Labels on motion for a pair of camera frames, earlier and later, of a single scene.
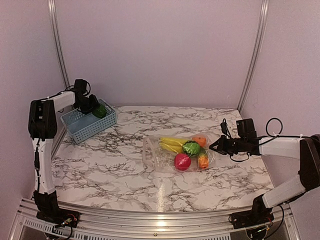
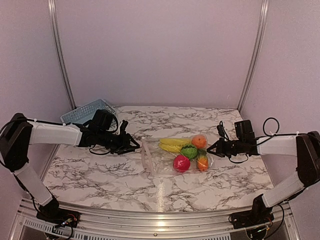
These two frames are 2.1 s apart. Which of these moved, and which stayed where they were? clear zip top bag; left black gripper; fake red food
Moved: left black gripper
Stayed: fake red food; clear zip top bag
